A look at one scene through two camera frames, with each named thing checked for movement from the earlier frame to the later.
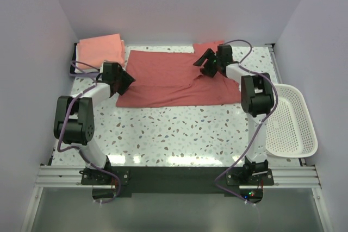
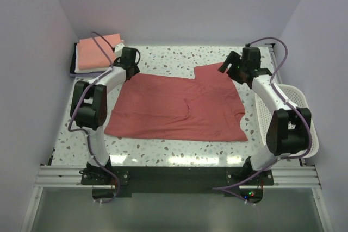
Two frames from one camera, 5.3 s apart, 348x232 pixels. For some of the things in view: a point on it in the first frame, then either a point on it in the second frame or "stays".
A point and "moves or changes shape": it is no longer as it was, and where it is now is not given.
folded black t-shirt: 72,69 stays
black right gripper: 209,54 to 232,58
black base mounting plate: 128,180 stays
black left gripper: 127,81 to 136,69
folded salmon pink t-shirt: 94,51 stays
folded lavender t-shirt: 85,75 stays
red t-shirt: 165,79 moves or changes shape
